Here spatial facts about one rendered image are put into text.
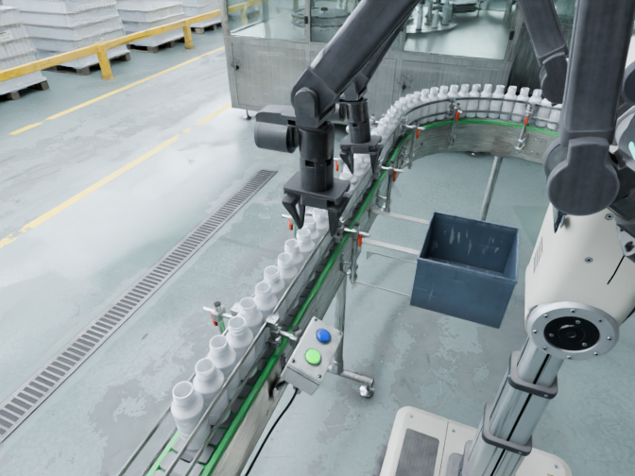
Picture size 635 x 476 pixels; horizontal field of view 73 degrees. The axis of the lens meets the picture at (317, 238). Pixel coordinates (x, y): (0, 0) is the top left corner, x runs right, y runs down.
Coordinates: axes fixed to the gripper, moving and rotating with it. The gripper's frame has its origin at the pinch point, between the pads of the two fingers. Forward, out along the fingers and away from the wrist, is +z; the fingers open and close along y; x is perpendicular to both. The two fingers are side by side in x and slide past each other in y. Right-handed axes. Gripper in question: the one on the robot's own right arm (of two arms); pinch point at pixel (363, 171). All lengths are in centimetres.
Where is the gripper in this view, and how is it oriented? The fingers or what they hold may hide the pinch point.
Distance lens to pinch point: 122.2
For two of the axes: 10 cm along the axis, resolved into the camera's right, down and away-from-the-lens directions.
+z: 1.4, 8.3, 5.4
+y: -9.2, -0.9, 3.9
